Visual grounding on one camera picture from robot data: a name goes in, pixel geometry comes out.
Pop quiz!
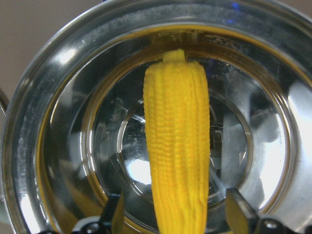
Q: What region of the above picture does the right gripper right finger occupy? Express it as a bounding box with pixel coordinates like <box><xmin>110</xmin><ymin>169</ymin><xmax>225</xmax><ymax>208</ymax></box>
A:
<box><xmin>225</xmin><ymin>188</ymin><xmax>312</xmax><ymax>234</ymax></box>

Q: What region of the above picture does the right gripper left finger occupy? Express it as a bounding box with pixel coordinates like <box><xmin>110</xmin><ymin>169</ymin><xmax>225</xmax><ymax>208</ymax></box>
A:
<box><xmin>73</xmin><ymin>192</ymin><xmax>124</xmax><ymax>234</ymax></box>

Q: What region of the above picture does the yellow corn cob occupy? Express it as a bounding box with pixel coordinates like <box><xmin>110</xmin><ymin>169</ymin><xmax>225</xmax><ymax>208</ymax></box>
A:
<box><xmin>143</xmin><ymin>49</ymin><xmax>210</xmax><ymax>234</ymax></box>

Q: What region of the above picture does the white electric cooking pot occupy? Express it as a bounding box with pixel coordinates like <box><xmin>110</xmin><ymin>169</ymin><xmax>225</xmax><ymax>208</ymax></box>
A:
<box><xmin>1</xmin><ymin>0</ymin><xmax>312</xmax><ymax>234</ymax></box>

